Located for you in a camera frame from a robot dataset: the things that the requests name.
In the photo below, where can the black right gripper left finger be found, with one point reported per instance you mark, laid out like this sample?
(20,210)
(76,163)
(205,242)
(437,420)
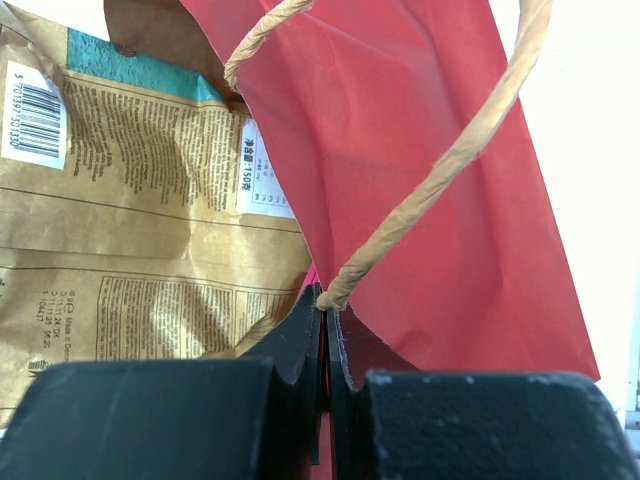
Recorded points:
(253,417)

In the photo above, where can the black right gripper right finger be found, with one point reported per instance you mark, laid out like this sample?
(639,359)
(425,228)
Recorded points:
(390,420)

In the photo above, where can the tan kraft snack bag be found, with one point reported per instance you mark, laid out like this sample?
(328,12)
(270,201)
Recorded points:
(140,218)

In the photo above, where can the red brown paper bag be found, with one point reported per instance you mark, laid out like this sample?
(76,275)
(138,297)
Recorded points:
(396,134)

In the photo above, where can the pink chips bag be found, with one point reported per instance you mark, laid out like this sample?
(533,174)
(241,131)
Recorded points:
(311,277)

